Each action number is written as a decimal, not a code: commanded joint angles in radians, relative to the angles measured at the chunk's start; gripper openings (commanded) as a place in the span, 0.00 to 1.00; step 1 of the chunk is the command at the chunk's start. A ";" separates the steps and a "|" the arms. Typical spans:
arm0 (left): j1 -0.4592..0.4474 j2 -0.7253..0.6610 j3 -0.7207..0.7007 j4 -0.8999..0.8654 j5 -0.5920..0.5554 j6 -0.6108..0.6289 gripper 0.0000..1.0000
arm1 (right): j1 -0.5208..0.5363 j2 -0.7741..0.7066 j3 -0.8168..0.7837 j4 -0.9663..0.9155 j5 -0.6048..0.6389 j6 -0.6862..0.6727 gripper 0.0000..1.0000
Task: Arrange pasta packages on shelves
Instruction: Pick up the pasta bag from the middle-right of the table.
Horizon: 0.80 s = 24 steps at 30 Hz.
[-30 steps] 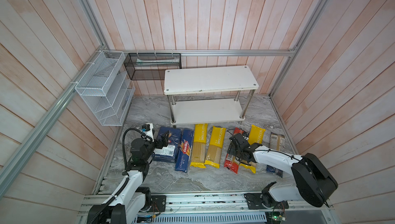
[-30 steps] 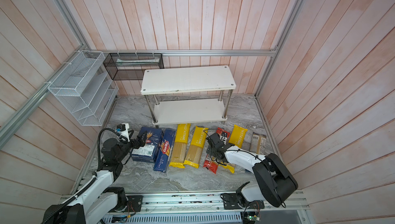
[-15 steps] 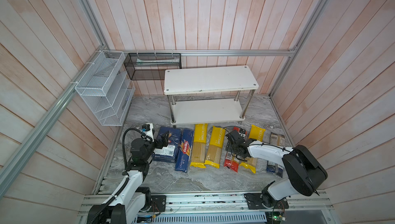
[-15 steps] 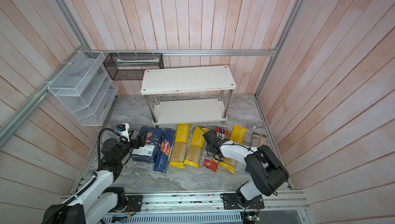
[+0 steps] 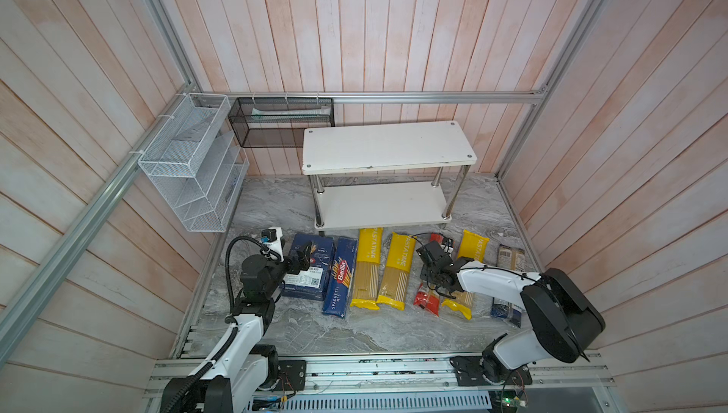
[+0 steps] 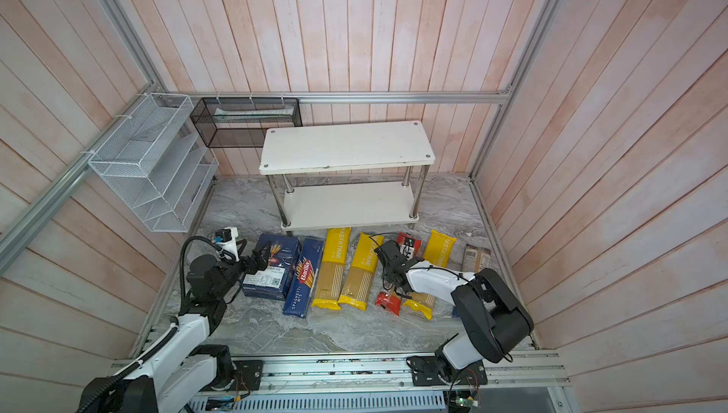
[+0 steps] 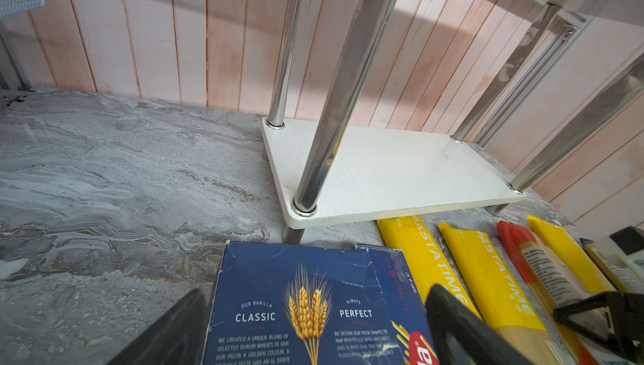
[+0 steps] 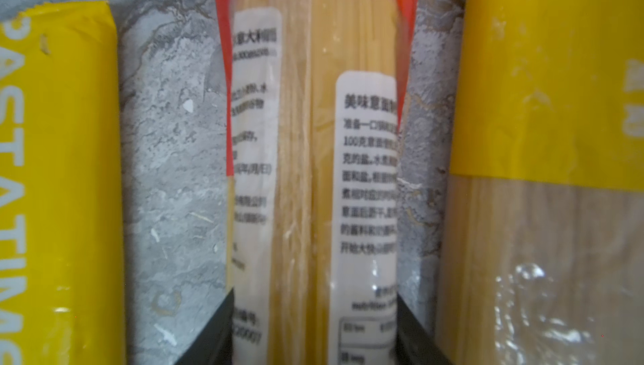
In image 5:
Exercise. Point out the yellow pasta package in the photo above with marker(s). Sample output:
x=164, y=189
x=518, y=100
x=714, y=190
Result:
x=472, y=246
x=394, y=284
x=366, y=273

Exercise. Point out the blue Barilla pasta box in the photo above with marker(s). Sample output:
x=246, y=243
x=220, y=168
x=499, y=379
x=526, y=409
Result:
x=312, y=283

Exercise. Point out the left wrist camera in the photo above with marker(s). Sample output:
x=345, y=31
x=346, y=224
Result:
x=271, y=238

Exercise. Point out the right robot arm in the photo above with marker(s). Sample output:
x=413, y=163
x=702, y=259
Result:
x=562, y=321

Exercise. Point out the blue spaghetti bag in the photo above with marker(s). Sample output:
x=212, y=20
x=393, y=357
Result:
x=341, y=278

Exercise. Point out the aluminium frame horizontal bar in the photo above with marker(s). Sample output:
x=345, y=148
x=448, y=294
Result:
x=430, y=97

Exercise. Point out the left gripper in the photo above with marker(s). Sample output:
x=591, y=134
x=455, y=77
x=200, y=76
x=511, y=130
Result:
x=302, y=259

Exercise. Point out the red spaghetti package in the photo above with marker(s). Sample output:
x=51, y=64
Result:
x=428, y=299

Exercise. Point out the brown blue spaghetti package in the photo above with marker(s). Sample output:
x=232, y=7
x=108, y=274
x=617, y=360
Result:
x=512, y=259

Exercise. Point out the white wire mesh rack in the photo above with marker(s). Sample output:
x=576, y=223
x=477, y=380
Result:
x=194, y=164

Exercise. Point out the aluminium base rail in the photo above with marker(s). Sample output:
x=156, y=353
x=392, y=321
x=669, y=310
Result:
x=428, y=382

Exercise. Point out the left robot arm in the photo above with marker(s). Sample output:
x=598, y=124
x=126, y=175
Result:
x=239, y=365

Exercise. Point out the black mesh basket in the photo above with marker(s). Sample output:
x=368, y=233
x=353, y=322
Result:
x=278, y=122

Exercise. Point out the white two-tier shelf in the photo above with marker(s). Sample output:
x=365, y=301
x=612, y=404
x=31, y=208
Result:
x=368, y=149

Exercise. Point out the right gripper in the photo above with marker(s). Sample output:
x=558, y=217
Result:
x=424, y=275

